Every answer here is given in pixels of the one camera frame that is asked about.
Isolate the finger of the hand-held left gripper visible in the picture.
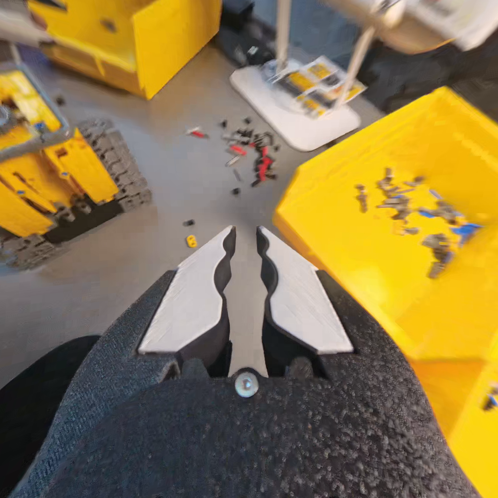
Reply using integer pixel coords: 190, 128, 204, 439
0, 9, 53, 44

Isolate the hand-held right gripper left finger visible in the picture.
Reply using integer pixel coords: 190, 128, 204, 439
138, 226, 237, 379

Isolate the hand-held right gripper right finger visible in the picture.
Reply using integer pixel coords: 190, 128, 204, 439
255, 226, 355, 378

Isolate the yellow plastic storage bin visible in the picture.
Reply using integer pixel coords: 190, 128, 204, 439
27, 0, 222, 101
272, 86, 498, 498

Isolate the heap of grey blue pieces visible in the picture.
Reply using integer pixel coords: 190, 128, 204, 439
353, 167, 498, 412

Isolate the yellow building-block toy vehicle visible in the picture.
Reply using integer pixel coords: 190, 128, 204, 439
0, 64, 119, 244

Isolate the grey toy track belt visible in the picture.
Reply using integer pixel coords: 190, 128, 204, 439
0, 229, 63, 272
78, 118, 153, 214

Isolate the grey desk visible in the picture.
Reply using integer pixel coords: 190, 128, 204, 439
0, 39, 390, 390

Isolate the pile of small building pieces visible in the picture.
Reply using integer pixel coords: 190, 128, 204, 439
182, 117, 281, 228

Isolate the black quilted pad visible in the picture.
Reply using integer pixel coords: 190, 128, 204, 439
0, 335, 102, 487

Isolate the white monitor stand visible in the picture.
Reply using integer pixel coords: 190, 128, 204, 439
230, 0, 376, 152

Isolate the yellow black sticker sheet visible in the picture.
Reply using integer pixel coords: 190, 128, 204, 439
268, 56, 367, 118

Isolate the instruction booklet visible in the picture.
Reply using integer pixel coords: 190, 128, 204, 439
409, 0, 498, 51

